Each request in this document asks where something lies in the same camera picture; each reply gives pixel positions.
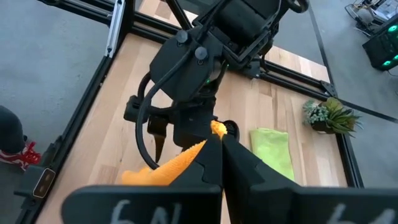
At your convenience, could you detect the black table-level camera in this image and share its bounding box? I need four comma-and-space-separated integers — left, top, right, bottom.
14, 164, 57, 208

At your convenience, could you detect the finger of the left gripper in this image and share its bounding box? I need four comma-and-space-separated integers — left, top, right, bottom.
147, 115, 170, 164

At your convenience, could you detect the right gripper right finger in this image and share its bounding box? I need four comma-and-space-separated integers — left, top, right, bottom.
222, 134, 299, 224

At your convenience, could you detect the person's shoe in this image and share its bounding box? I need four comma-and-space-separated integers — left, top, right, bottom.
0, 141, 42, 171

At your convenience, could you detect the orange microfiber towel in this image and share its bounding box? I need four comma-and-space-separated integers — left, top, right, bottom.
121, 119, 228, 187

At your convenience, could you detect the silver metal bracket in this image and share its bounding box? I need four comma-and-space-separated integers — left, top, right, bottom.
104, 0, 126, 59

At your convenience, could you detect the black computer with green lights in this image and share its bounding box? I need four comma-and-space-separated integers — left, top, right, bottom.
362, 15, 398, 72

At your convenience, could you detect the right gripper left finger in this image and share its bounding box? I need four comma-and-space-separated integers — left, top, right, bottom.
169, 134, 223, 188

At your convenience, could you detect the small potted succulent plant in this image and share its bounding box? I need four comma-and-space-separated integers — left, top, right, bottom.
302, 96, 364, 138

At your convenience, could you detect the person's leg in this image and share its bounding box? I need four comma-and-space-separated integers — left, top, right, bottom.
0, 105, 27, 154

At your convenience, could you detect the green microfiber towel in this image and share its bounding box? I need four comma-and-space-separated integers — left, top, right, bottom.
249, 127, 295, 182

